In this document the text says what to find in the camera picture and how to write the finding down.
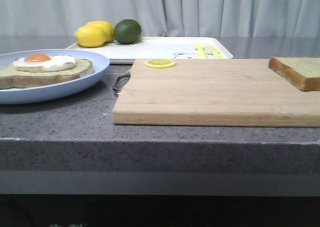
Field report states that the light blue plate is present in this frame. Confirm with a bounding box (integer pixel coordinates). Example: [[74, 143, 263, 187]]
[[0, 49, 110, 105]]

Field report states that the bread slice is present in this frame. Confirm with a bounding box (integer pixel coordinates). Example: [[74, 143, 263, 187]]
[[0, 59, 95, 90], [268, 57, 320, 92]]

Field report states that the white bear tray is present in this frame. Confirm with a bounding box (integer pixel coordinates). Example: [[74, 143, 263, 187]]
[[67, 36, 233, 64]]

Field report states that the lemon slice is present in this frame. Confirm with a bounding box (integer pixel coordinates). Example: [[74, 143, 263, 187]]
[[144, 58, 176, 69]]

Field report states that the wooden cutting board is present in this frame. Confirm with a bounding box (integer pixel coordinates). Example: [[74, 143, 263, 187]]
[[112, 59, 320, 127]]

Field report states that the yellow plastic fork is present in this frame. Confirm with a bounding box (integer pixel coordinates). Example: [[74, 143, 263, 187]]
[[195, 42, 208, 59]]

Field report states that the yellow plastic knife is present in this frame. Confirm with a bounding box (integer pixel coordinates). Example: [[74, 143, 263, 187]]
[[207, 45, 224, 59]]

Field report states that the green lime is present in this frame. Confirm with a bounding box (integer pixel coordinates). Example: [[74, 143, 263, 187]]
[[113, 19, 142, 44]]

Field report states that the yellow lemon rear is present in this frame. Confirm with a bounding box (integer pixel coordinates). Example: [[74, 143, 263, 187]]
[[86, 20, 114, 43]]

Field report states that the yellow lemon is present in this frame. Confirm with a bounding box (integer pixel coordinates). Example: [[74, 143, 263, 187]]
[[74, 25, 107, 48], [86, 20, 114, 43]]

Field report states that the grey curtain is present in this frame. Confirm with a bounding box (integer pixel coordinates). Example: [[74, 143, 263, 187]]
[[0, 0, 320, 38]]

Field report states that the yellow lemon front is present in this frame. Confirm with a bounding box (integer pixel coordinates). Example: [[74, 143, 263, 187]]
[[74, 25, 107, 48]]

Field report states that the fried egg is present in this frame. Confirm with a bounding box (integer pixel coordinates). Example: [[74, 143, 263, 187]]
[[12, 53, 76, 73]]

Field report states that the metal board handle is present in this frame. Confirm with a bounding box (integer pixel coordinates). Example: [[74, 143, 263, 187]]
[[112, 70, 131, 92]]

